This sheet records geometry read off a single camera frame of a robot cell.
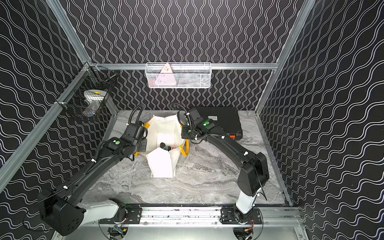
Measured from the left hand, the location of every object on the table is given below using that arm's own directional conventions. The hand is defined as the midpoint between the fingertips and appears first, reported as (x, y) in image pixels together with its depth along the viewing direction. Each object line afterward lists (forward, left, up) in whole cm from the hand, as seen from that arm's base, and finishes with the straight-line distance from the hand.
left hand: (139, 139), depth 79 cm
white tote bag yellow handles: (+11, -9, -19) cm, 24 cm away
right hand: (+7, -23, 0) cm, 24 cm away
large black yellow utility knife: (+10, -8, -20) cm, 23 cm away
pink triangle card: (+35, -10, +15) cm, 40 cm away
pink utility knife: (+8, -15, -18) cm, 25 cm away
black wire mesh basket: (+17, +29, +12) cm, 36 cm away
